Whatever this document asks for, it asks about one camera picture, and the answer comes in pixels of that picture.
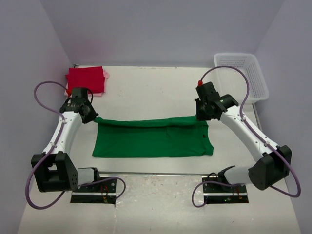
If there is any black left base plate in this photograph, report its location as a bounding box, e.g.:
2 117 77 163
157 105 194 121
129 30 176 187
70 179 117 205

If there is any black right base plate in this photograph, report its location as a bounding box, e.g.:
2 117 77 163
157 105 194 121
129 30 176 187
202 182 249 204

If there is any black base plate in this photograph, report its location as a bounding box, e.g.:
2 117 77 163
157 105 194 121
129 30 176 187
202 182 249 204
70 179 117 205

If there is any white plastic basket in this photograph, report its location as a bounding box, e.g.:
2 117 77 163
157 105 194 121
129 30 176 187
214 53 269 104

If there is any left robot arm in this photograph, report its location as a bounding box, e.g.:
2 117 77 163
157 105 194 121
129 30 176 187
31 87 101 192

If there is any red folded t shirt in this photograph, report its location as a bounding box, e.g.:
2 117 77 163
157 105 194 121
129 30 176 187
64 66 106 98

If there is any pink folded t shirt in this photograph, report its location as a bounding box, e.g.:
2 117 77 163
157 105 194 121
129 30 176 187
63 69 111 98

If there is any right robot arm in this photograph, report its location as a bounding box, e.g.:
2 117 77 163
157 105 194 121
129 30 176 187
195 82 292 192

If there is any green t shirt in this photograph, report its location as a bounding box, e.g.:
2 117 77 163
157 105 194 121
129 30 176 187
93 116 214 158

